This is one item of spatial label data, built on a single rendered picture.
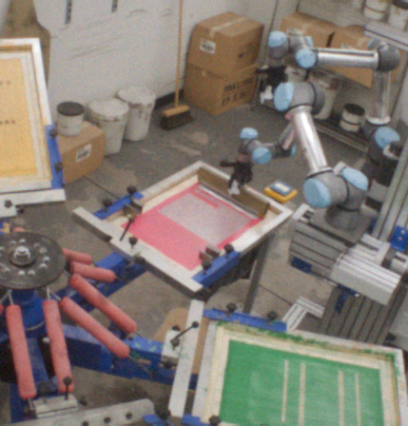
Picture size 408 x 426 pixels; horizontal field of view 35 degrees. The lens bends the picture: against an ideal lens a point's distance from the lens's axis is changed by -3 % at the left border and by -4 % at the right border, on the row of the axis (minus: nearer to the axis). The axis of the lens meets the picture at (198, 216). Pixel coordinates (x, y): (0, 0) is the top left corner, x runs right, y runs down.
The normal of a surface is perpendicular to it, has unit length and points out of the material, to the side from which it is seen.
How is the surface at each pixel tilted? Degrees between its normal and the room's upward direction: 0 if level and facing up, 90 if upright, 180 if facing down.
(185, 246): 0
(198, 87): 90
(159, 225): 0
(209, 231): 0
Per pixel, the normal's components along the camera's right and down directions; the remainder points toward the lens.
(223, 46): -0.53, 0.41
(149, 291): 0.16, -0.80
